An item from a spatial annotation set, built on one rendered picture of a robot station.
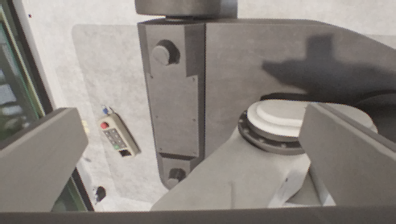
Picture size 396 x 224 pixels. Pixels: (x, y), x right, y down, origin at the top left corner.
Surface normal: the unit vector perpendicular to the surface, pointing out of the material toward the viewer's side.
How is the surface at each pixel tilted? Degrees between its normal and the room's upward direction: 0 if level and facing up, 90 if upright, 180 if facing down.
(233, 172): 90
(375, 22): 0
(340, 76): 0
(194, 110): 0
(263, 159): 90
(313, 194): 90
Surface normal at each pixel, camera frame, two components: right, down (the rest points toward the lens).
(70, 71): -0.18, 0.48
